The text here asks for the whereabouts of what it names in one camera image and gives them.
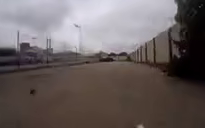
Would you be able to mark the distant buildings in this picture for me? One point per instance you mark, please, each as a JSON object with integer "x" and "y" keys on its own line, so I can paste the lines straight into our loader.
{"x": 33, "y": 53}

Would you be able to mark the dark car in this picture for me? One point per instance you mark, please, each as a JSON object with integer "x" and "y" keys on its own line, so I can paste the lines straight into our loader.
{"x": 106, "y": 59}

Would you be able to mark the robot's own part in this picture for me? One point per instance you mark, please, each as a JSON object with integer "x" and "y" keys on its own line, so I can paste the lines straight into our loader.
{"x": 140, "y": 126}

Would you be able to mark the dark tree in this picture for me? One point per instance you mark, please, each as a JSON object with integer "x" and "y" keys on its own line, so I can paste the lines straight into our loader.
{"x": 195, "y": 40}

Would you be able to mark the street lamp pole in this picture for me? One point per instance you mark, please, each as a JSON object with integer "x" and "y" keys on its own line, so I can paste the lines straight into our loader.
{"x": 79, "y": 38}

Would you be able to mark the brown dirt road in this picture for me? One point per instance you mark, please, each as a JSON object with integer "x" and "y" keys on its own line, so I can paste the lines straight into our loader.
{"x": 103, "y": 96}

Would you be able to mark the raised kerb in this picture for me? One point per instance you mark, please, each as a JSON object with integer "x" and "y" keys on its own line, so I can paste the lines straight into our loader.
{"x": 36, "y": 66}

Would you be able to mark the double pole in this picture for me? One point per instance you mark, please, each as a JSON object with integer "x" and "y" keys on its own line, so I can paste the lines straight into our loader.
{"x": 48, "y": 50}

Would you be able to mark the pale panel wall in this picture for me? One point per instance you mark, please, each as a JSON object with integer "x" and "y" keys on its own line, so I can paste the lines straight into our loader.
{"x": 156, "y": 50}

